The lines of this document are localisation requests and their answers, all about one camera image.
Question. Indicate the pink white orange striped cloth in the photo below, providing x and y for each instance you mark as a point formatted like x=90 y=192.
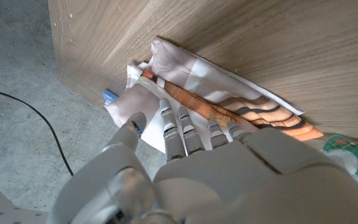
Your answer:
x=204 y=84

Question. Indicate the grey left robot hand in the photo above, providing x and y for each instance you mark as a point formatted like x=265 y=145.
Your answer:
x=244 y=180

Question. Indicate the tape roll with green core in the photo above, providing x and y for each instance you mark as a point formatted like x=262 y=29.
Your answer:
x=356 y=152

